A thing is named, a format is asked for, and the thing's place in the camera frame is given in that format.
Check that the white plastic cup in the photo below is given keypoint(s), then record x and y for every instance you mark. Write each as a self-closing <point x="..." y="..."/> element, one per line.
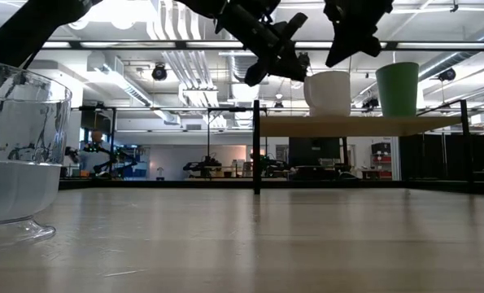
<point x="329" y="95"/>

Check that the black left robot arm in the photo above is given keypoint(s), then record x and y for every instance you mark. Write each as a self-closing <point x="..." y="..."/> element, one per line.
<point x="30" y="28"/>

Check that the background black robot arm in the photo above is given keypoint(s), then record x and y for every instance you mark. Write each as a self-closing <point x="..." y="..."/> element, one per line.
<point x="115" y="160"/>
<point x="203" y="164"/>

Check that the black hanging ceiling camera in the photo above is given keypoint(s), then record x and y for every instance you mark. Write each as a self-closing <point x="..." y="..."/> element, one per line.
<point x="159" y="73"/>
<point x="447" y="75"/>

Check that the green plastic cup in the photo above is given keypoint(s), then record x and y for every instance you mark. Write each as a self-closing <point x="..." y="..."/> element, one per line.
<point x="398" y="91"/>

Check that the black background cabinet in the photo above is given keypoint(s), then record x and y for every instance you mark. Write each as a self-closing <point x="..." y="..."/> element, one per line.
<point x="315" y="150"/>

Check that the clear footed plastic cup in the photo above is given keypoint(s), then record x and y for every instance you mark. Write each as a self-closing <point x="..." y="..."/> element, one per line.
<point x="18" y="191"/>

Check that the black room partition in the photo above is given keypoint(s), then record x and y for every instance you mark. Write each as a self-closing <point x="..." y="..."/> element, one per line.
<point x="437" y="156"/>

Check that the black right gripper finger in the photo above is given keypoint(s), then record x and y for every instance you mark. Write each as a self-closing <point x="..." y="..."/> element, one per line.
<point x="337" y="53"/>
<point x="371" y="46"/>

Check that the black table edge rail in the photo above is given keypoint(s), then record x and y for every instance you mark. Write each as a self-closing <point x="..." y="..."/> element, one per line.
<point x="164" y="184"/>

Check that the person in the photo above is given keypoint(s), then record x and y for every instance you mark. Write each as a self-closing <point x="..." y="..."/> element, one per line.
<point x="91" y="158"/>

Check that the wooden shelf with black frame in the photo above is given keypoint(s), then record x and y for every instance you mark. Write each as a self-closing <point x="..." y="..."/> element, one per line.
<point x="347" y="126"/>

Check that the silver ventilation duct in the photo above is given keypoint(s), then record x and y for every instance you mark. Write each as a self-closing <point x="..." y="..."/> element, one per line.
<point x="241" y="67"/>

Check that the red storage shelf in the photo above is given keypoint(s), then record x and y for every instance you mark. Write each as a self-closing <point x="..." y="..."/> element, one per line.
<point x="382" y="163"/>

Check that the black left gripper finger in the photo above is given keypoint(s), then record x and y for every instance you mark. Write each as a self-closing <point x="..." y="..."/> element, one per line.
<point x="258" y="73"/>
<point x="295" y="23"/>

